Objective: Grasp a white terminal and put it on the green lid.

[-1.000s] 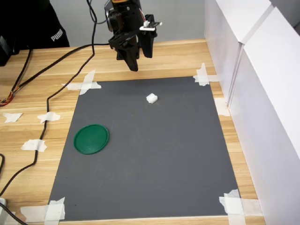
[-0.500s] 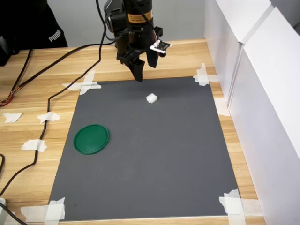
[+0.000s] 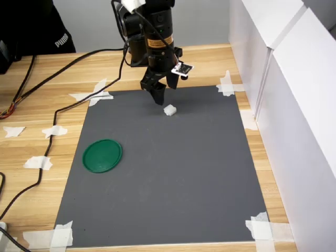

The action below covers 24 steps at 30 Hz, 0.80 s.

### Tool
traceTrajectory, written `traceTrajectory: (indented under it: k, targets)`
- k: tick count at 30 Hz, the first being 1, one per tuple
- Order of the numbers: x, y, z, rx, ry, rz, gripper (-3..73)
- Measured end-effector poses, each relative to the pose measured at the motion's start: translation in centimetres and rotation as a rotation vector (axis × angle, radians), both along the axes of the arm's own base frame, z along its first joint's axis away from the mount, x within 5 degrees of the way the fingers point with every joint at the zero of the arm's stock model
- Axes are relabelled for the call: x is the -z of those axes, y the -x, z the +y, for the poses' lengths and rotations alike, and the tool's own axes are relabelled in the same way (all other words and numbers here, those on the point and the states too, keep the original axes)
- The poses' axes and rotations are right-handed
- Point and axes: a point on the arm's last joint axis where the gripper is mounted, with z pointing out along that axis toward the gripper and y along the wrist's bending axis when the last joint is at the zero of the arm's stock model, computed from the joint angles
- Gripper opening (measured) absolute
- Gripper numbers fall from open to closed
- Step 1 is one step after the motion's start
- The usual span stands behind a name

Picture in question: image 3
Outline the thin black signal cable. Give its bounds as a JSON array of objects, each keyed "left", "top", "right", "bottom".
[{"left": 10, "top": 54, "right": 37, "bottom": 106}]

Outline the multicolour wire bundle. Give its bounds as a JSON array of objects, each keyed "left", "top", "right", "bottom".
[{"left": 0, "top": 101, "right": 20, "bottom": 120}]

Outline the person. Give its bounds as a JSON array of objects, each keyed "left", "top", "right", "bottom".
[{"left": 0, "top": 0, "right": 77, "bottom": 55}]

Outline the small white plastic terminal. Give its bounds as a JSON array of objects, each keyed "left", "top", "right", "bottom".
[{"left": 163, "top": 103, "right": 177, "bottom": 117}]

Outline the white partition panel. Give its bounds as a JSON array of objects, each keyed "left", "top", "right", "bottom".
[
  {"left": 227, "top": 0, "right": 308, "bottom": 119},
  {"left": 256, "top": 7, "right": 336, "bottom": 252}
]

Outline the black looped cable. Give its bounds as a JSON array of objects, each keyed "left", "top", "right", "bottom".
[{"left": 0, "top": 172, "right": 6, "bottom": 201}]

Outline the long black camera cable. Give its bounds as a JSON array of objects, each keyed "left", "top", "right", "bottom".
[{"left": 0, "top": 0, "right": 181, "bottom": 220}]

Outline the dark grey mat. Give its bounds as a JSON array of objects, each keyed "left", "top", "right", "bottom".
[{"left": 54, "top": 85, "right": 271, "bottom": 249}]

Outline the black base power cable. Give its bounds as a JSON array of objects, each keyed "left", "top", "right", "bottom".
[{"left": 12, "top": 47, "right": 132, "bottom": 106}]

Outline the round green lid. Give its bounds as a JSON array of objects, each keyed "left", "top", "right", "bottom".
[{"left": 82, "top": 138, "right": 123, "bottom": 174}]

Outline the black adapter cable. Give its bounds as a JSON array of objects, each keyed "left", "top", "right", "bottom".
[{"left": 0, "top": 227, "right": 30, "bottom": 252}]

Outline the white cable connector plug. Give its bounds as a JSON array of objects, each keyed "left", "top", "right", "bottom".
[{"left": 120, "top": 0, "right": 146, "bottom": 14}]

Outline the black box device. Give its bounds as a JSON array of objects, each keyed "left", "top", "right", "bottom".
[{"left": 0, "top": 39, "right": 14, "bottom": 75}]

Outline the small gripper camera board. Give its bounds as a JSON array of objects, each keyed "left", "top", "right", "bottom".
[{"left": 171, "top": 62, "right": 195, "bottom": 80}]

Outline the white tape piece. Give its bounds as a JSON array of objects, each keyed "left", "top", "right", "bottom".
[
  {"left": 22, "top": 220, "right": 74, "bottom": 250},
  {"left": 245, "top": 212, "right": 295, "bottom": 252},
  {"left": 240, "top": 110, "right": 259, "bottom": 131},
  {"left": 216, "top": 70, "right": 247, "bottom": 97},
  {"left": 23, "top": 156, "right": 53, "bottom": 171},
  {"left": 2, "top": 125, "right": 26, "bottom": 139},
  {"left": 41, "top": 125, "right": 68, "bottom": 139},
  {"left": 68, "top": 78, "right": 114, "bottom": 107}
]

